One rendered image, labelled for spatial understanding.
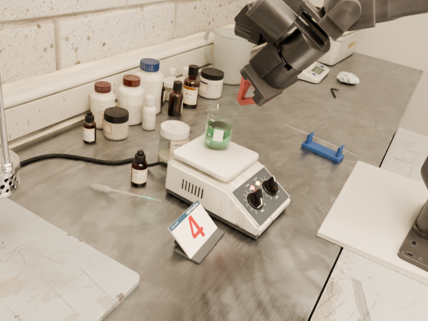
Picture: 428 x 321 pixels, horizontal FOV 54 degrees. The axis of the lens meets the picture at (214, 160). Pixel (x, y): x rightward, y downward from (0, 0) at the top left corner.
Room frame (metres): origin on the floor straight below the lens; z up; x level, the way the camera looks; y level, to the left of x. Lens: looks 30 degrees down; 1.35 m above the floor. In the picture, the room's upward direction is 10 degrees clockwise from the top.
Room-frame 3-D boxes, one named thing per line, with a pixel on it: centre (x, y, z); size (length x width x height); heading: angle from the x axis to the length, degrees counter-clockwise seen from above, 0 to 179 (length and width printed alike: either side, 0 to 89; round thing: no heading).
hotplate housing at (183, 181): (0.65, -0.03, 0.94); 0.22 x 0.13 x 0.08; 61
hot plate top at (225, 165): (0.66, 0.00, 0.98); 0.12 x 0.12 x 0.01; 61
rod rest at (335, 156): (0.91, -0.26, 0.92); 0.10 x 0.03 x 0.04; 57
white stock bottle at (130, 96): (0.91, 0.22, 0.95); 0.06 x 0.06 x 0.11
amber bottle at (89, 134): (0.78, 0.27, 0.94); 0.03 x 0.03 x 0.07
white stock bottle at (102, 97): (0.86, 0.27, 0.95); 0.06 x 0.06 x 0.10
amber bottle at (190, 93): (1.07, 0.09, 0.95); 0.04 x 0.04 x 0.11
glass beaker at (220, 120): (0.69, 0.00, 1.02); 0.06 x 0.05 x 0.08; 30
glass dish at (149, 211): (0.57, 0.09, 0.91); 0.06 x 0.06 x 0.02
